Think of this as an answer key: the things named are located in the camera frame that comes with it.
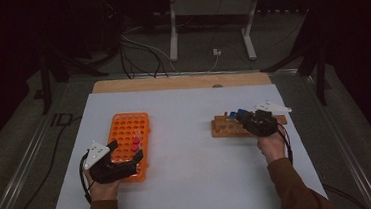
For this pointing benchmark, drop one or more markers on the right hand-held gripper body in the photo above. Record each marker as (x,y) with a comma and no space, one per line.
(263,123)

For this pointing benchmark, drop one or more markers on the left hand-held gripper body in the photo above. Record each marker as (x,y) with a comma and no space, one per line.
(112,172)

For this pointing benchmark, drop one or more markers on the blue-capped test tube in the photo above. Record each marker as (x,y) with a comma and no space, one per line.
(241,111)
(232,115)

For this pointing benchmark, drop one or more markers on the red-capped test tube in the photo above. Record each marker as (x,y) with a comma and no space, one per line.
(134,148)
(136,140)

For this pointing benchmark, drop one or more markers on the wooden tube rack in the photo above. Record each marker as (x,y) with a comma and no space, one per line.
(225,131)

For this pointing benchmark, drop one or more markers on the clear test tube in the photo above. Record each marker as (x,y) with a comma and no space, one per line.
(226,114)
(137,132)

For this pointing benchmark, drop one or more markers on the orange plastic tube rack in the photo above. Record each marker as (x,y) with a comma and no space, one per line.
(124,122)

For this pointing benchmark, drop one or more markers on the person's left hand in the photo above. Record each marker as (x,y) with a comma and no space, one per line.
(103,191)

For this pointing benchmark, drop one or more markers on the person's right hand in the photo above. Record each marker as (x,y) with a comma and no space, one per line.
(272,148)

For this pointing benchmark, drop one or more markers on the black tripod stand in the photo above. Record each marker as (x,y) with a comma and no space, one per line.
(44,89)
(321,80)

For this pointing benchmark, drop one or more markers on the power strip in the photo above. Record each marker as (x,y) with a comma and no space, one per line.
(283,10)

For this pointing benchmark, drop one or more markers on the white metal stand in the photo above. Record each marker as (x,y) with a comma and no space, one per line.
(212,7)

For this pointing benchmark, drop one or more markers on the dark equipment with red light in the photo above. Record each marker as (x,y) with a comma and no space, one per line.
(111,10)

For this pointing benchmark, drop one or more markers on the white wall plug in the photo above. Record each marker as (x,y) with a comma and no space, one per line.
(216,52)

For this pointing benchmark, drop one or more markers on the metal floor rail frame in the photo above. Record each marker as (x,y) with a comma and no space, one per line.
(358,171)

